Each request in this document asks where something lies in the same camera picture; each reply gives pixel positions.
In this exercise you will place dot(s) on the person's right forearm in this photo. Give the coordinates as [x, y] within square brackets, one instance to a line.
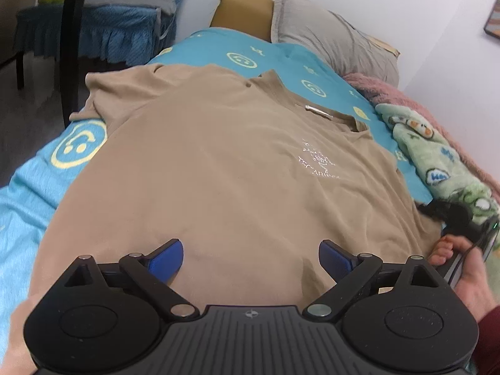
[490, 343]

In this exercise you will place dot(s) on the person's leg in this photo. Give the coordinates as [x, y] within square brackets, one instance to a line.
[15, 343]

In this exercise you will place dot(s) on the tan bed headboard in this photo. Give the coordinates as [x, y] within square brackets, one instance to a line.
[242, 11]

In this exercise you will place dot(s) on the green cartoon printed blanket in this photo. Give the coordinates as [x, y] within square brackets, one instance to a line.
[422, 152]

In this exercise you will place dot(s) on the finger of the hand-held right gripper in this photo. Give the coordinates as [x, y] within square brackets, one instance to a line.
[445, 211]

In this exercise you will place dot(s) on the grey folded cloth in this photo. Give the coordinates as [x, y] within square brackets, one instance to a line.
[125, 2]

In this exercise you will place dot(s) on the person's right hand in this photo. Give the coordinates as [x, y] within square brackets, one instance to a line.
[474, 281]

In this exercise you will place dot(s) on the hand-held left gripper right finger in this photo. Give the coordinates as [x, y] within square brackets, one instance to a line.
[336, 258]

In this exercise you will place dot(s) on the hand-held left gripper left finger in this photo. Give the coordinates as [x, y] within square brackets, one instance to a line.
[166, 259]

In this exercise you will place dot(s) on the framed gold leaf wall picture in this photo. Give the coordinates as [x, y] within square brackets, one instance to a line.
[494, 27]

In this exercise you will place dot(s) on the yellow pillow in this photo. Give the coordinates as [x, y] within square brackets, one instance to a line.
[386, 49]

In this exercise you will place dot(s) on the teal smiley bed sheet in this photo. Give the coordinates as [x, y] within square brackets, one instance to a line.
[23, 211]

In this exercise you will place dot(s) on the grey pillow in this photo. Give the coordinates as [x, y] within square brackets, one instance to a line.
[332, 35]

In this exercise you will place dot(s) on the white table with black legs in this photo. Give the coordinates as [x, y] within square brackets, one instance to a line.
[74, 47]

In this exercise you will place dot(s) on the pink fluffy blanket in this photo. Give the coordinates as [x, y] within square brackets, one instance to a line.
[429, 113]

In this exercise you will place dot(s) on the tan t-shirt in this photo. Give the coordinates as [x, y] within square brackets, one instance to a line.
[215, 164]

